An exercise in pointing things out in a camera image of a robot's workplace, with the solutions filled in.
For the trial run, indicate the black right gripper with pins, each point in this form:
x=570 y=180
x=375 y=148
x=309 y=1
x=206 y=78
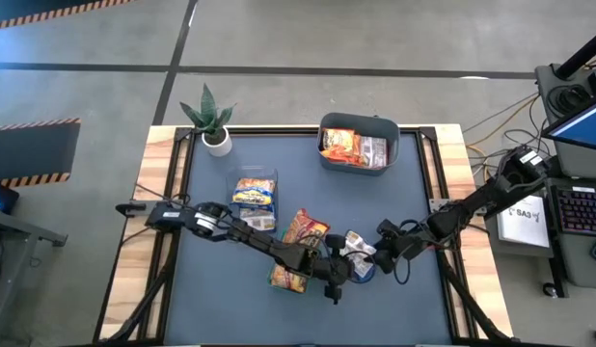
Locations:
x=404 y=246

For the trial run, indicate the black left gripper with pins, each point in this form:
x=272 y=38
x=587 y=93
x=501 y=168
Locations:
x=334 y=271

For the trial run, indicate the red Maruchan ramen pack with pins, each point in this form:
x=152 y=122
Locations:
x=288 y=279
x=305 y=226

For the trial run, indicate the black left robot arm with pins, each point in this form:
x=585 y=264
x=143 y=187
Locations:
x=259 y=238

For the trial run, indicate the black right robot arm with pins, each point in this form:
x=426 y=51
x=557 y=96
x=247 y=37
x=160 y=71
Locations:
x=481 y=197

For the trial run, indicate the grey-blue plastic bin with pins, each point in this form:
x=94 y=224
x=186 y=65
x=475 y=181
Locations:
x=358 y=121

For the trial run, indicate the white paper sign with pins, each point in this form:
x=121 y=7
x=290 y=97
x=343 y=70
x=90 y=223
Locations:
x=524 y=226

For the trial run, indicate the clear plastic bin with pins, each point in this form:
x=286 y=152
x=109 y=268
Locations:
x=230 y=173

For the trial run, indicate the black caster wheel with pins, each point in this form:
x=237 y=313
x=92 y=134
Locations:
x=550 y=289

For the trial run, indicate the snake plant in white pot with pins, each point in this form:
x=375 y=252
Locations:
x=217 y=142

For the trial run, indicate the black backlit keyboard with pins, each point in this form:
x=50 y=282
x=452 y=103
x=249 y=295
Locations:
x=582 y=212

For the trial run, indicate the grey equipment cart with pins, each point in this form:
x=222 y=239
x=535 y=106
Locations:
x=575 y=164

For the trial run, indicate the monitor with blue screen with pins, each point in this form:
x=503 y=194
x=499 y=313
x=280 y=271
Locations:
x=585 y=127

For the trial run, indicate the black metal pole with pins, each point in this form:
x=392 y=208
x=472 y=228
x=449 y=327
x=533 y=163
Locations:
x=582 y=58

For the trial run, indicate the grey metal desk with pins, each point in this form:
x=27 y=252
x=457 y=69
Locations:
x=18 y=226

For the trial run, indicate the black hazard-striped floor mat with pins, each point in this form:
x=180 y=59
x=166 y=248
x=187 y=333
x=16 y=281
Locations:
x=33 y=149
x=37 y=7

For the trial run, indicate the black computer with blue light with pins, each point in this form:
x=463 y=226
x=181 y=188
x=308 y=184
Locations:
x=1 y=197

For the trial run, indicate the black diagonal frame strut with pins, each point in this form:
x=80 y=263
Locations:
x=148 y=299
x=471 y=308

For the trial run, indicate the black aluminium table frame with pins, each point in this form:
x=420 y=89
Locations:
x=303 y=130

